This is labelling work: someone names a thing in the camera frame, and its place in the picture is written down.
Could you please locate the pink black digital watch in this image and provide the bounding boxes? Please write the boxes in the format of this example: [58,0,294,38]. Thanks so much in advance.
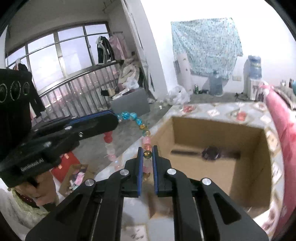
[171,146,241,161]

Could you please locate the white cylinder heater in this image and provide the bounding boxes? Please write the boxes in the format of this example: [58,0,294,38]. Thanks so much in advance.
[176,52,193,95]

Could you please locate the multicolour bead bracelet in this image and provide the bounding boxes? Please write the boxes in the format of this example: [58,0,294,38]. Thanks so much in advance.
[103,111,154,181]

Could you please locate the blue water bottle dispenser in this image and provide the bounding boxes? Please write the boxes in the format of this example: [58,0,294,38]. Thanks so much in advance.
[243,55,262,100]

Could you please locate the red paper bag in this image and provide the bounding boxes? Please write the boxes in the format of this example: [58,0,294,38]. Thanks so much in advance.
[51,152,80,183]

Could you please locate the grey storage box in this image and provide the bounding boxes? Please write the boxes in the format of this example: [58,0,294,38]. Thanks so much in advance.
[110,88,150,116]

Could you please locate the brown cardboard box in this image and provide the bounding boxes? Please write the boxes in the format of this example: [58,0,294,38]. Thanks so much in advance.
[151,116,282,218]

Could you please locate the hanging clothes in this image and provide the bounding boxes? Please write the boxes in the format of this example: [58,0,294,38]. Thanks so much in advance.
[96,33,132,64]

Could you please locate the pink floral quilt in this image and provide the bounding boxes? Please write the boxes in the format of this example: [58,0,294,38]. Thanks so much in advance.
[259,84,295,240]

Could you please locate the person's left hand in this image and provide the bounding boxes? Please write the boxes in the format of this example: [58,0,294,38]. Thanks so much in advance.
[15,171,58,206]

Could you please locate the teal floral hanging cloth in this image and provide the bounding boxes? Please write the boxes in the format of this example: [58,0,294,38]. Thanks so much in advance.
[171,18,243,79]

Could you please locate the metal balcony railing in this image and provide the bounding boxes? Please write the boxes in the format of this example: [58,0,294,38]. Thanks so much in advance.
[32,60,123,125]

